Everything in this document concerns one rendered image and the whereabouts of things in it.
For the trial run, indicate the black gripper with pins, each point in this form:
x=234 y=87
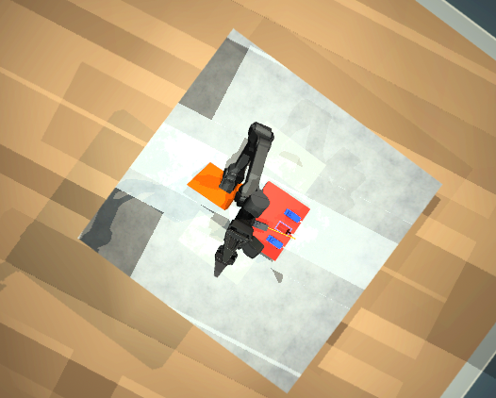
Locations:
x=235 y=237

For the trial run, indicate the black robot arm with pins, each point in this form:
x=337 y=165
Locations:
x=250 y=198

